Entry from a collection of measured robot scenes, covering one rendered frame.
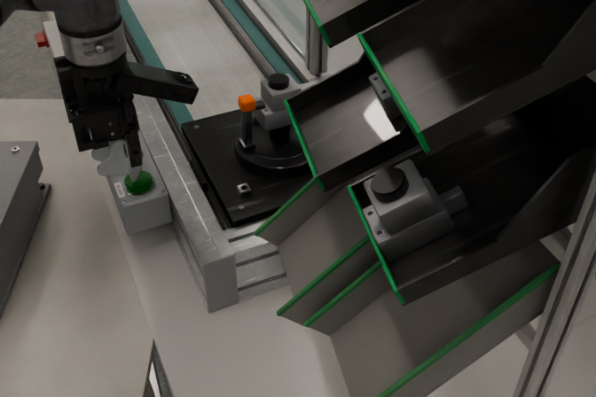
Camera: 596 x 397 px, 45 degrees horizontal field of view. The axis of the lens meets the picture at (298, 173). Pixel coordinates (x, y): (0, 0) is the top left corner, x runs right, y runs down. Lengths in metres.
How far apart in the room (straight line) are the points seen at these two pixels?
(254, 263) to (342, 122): 0.31
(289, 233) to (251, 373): 0.19
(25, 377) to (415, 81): 0.66
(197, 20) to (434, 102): 1.06
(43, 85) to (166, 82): 2.20
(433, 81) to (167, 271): 0.63
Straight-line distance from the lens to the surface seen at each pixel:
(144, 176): 1.05
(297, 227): 0.89
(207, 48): 1.44
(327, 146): 0.72
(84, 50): 0.88
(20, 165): 1.15
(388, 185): 0.58
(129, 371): 0.97
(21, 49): 3.41
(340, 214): 0.85
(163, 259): 1.09
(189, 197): 1.04
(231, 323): 1.00
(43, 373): 1.00
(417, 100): 0.52
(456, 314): 0.73
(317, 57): 1.25
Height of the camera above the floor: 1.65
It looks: 41 degrees down
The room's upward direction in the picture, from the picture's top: straight up
